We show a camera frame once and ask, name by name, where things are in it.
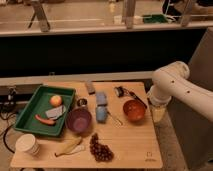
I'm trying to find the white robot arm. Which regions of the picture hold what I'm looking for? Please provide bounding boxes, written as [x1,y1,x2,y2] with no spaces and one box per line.
[147,61,213,122]

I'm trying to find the brown wooden bowl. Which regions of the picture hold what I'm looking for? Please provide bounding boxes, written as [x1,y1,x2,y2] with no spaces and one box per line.
[123,100,146,122]

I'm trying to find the purple bowl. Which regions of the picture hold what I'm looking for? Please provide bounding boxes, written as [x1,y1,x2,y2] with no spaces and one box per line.
[65,108,92,133]

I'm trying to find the black marker pen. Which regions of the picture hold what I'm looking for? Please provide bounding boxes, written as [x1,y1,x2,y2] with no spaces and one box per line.
[129,91,147,109]

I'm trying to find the metal spoon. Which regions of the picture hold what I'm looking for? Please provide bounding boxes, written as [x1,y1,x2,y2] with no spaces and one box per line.
[108,111,123,125]

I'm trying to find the black tape roll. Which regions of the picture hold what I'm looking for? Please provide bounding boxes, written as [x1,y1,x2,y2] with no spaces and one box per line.
[114,86,124,97]

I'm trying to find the blue sponge block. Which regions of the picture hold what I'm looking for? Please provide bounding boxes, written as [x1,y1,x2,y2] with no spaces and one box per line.
[96,92,107,106]

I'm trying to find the dark red grape bunch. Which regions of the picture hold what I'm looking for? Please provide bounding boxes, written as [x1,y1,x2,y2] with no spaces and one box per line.
[90,133,114,162]

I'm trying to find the small metal cup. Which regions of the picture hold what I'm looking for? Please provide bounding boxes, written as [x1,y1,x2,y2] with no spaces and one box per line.
[77,98,87,107]

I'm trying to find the yellow banana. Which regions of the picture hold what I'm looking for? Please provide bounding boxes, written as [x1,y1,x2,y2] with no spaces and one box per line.
[54,137,82,157]

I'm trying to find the green box in background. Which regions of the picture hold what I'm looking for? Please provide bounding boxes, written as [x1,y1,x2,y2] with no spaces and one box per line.
[143,14,167,24]

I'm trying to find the red yellow apple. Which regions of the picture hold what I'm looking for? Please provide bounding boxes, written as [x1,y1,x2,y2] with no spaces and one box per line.
[50,95,62,107]

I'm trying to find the grey cloth piece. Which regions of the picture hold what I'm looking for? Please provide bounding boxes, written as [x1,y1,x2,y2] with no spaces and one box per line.
[45,105,66,120]

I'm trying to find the red sausage toy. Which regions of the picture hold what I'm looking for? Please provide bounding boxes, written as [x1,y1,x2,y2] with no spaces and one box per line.
[35,114,55,125]

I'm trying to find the green plastic tray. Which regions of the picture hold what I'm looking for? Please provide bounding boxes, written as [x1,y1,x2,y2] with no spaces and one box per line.
[14,86,75,137]

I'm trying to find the white paper cup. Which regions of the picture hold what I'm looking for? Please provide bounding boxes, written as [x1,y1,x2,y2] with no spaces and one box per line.
[15,134,39,155]

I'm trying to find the black cables on floor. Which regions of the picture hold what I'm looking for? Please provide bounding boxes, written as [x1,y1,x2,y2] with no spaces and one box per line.
[0,99,21,154]

